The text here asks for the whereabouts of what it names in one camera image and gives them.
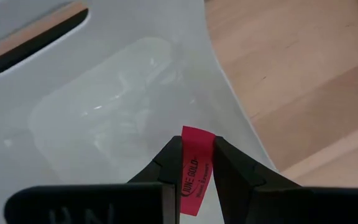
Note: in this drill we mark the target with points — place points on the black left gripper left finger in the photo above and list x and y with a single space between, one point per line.
154 186

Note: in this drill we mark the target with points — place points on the narrow white plastic bin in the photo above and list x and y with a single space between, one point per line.
104 93

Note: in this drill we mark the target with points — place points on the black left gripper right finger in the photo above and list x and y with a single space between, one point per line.
253 193

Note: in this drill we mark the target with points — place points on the red eraser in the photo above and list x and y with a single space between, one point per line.
197 155

